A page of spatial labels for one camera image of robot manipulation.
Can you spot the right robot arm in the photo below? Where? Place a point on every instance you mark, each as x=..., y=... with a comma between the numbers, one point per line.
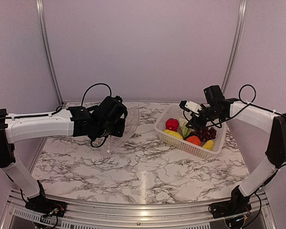
x=271, y=124

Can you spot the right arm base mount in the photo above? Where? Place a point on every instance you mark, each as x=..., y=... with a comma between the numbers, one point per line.
x=226, y=209

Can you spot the right aluminium frame post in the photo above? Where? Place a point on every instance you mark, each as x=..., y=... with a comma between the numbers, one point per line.
x=235, y=44

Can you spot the orange tangerine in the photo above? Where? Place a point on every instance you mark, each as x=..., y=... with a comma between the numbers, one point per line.
x=194, y=140

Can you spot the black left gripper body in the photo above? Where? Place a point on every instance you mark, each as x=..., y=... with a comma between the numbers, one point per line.
x=105, y=130

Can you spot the yellow banana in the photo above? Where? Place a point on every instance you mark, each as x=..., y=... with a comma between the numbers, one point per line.
x=173, y=133

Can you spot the front aluminium rail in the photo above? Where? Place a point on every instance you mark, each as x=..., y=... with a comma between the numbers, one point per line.
x=81, y=214

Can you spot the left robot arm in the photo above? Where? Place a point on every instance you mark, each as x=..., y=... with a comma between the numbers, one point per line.
x=73, y=121

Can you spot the white plastic basket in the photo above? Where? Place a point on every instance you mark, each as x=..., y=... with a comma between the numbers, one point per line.
x=174, y=111

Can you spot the left aluminium frame post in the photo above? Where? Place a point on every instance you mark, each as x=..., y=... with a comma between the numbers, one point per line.
x=47, y=50

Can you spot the purple grape bunch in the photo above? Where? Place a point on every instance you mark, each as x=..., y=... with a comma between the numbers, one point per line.
x=206, y=134

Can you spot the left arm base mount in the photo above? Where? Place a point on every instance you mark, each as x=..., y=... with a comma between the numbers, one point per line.
x=50, y=208

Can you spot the red bell pepper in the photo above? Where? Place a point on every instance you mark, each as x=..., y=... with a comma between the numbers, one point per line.
x=172, y=124

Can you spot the clear zip top bag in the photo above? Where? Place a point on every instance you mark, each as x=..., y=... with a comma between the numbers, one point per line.
x=131, y=124

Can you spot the aluminium frame post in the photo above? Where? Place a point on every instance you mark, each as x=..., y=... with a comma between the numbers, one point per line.
x=235, y=44
x=47, y=50

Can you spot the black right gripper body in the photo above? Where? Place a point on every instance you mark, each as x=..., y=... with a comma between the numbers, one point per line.
x=211, y=114

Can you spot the yellow lemon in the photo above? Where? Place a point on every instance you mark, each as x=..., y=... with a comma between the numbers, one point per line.
x=208, y=145

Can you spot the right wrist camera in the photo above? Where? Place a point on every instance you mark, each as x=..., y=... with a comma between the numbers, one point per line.
x=190, y=106

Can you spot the white green cabbage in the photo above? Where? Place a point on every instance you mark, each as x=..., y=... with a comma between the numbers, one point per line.
x=183, y=129

